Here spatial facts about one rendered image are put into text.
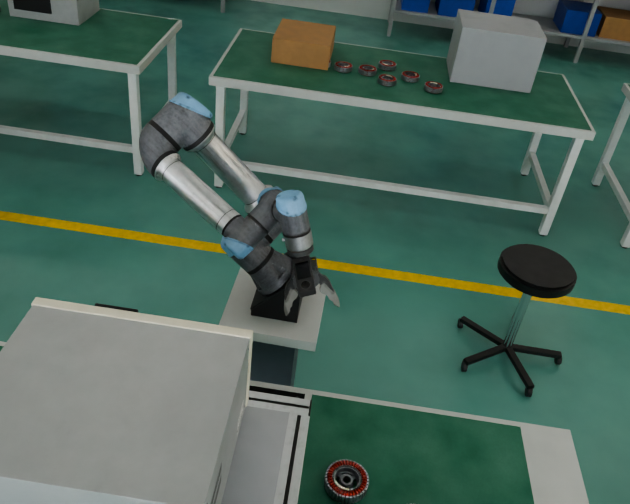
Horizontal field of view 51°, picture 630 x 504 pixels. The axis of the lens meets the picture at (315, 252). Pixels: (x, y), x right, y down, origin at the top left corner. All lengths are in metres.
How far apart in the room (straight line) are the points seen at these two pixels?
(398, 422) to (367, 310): 1.53
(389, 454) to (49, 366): 0.97
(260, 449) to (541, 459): 0.91
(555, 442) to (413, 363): 1.26
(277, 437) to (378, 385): 1.70
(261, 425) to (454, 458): 0.68
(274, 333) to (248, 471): 0.86
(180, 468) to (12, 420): 0.29
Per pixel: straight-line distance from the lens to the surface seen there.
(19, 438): 1.17
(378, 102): 3.81
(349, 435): 1.88
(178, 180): 1.86
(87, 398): 1.20
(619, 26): 7.80
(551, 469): 2.00
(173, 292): 3.42
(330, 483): 1.74
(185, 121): 1.92
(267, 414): 1.42
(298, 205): 1.68
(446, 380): 3.17
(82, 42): 4.35
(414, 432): 1.93
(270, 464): 1.35
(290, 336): 2.12
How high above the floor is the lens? 2.21
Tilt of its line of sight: 36 degrees down
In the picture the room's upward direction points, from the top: 8 degrees clockwise
